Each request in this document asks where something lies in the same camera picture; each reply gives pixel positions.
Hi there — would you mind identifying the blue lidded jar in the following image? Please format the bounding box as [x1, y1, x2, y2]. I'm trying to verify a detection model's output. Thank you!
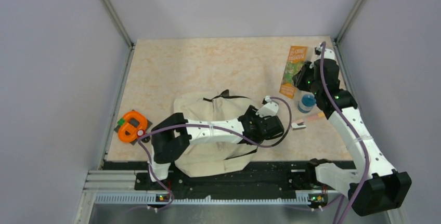
[297, 94, 316, 113]

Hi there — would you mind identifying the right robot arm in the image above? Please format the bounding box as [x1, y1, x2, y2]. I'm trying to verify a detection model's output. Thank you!
[293, 58, 412, 216]

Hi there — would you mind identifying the pink orange marker pen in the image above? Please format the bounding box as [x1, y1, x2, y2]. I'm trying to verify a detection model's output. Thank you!
[291, 112, 325, 130]

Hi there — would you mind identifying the orange paperback book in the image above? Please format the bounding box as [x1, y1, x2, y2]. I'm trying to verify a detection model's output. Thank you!
[279, 46, 308, 99]

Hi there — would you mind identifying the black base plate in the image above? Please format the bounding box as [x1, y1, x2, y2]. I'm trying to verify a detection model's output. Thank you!
[134, 160, 356, 201]

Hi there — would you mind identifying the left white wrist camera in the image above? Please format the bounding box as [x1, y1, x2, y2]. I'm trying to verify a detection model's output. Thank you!
[256, 96, 279, 117]

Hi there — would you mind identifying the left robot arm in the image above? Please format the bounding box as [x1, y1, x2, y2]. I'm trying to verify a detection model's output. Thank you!
[147, 106, 288, 189]

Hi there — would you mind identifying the orange tape dispenser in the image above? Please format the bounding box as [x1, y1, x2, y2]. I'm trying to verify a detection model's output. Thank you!
[113, 110, 152, 145]

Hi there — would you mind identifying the beige canvas backpack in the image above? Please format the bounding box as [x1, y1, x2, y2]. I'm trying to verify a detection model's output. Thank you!
[173, 90, 261, 178]

